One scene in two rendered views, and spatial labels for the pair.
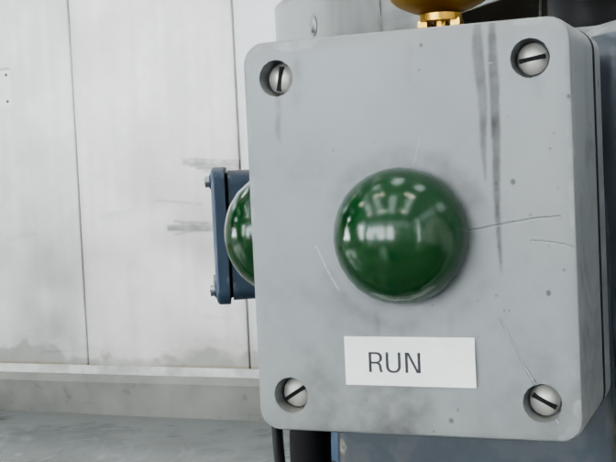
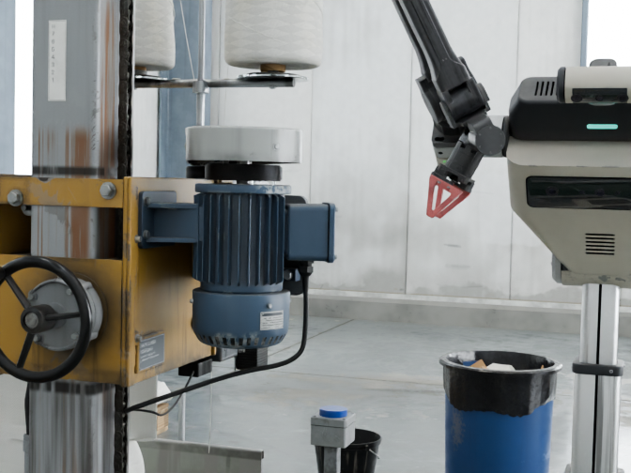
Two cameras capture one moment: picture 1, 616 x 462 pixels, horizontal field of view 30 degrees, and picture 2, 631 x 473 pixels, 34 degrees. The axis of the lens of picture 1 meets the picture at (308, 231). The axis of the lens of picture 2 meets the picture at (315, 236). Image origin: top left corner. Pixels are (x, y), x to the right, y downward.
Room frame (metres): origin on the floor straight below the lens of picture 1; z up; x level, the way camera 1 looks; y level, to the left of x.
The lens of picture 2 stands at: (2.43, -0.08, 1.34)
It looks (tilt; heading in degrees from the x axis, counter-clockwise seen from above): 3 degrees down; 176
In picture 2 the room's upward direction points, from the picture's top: 1 degrees clockwise
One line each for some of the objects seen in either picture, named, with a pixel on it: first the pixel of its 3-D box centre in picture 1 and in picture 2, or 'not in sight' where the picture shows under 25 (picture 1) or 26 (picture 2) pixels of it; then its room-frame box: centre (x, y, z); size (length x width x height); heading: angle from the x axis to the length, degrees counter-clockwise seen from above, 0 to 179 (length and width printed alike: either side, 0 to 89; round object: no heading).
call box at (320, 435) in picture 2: not in sight; (332, 428); (0.23, 0.13, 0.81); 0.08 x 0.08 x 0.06; 68
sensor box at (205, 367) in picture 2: not in sight; (195, 367); (0.60, -0.15, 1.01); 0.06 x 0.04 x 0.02; 158
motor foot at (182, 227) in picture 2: not in sight; (182, 220); (0.81, -0.17, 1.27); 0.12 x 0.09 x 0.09; 158
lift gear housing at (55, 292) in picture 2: not in sight; (62, 312); (0.88, -0.34, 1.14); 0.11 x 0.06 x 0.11; 68
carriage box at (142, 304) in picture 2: not in sight; (113, 271); (0.69, -0.29, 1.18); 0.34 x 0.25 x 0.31; 158
